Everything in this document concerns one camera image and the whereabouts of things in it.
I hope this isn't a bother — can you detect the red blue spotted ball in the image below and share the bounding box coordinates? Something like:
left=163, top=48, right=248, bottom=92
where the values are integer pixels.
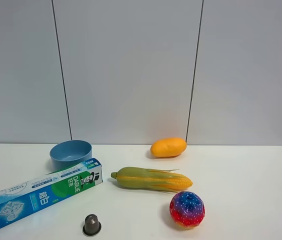
left=169, top=191, right=205, bottom=229

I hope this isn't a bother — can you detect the corn cob with husk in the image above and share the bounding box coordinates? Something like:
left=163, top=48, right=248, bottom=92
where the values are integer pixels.
left=110, top=167, right=193, bottom=193

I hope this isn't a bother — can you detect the yellow mango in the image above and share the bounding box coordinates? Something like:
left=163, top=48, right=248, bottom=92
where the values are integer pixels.
left=150, top=137, right=187, bottom=158

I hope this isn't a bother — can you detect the Darlie toothpaste box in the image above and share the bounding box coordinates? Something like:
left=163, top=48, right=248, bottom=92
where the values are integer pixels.
left=0, top=158, right=103, bottom=229

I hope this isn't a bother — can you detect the grey coffee capsule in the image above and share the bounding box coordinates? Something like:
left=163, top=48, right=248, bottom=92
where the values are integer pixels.
left=82, top=214, right=102, bottom=237

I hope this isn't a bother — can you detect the blue plastic bowl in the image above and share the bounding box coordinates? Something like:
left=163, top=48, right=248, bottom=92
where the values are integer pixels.
left=49, top=140, right=93, bottom=171

